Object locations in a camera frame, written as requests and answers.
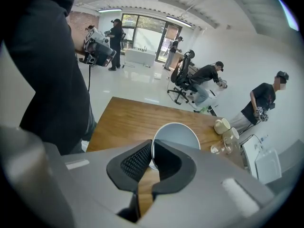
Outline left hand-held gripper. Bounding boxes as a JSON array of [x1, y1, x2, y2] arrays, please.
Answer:
[[83, 27, 117, 68]]

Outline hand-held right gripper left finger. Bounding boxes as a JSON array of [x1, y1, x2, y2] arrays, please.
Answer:
[[47, 139, 152, 228]]

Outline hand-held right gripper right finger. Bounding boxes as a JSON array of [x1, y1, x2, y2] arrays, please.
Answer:
[[140, 139, 283, 228]]

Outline white cup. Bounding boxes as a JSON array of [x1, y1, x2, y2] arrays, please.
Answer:
[[151, 122, 201, 171]]

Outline white counter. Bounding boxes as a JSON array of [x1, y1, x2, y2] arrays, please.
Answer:
[[124, 47, 157, 67]]

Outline clear glass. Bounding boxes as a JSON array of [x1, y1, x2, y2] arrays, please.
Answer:
[[210, 142, 226, 154], [223, 136, 240, 155]]

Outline person's grey trousers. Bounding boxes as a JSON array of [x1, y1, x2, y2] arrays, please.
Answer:
[[70, 104, 97, 154]]

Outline person's black t-shirt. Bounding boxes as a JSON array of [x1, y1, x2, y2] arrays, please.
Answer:
[[3, 0, 94, 156]]

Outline white box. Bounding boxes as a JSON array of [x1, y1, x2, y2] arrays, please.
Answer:
[[242, 134, 283, 185], [255, 148, 283, 185]]

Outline wooden table with metal legs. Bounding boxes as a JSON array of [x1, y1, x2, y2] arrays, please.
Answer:
[[85, 96, 248, 219]]

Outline cream ceramic mug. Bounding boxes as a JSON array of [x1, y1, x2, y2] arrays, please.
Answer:
[[213, 117, 231, 135]]

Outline black office chair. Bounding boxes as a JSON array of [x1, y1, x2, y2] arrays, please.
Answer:
[[167, 49, 198, 104]]

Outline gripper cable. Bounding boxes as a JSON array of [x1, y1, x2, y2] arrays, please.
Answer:
[[87, 65, 92, 93]]

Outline glass window wall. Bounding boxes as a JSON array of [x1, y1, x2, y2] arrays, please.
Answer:
[[122, 13, 167, 63]]

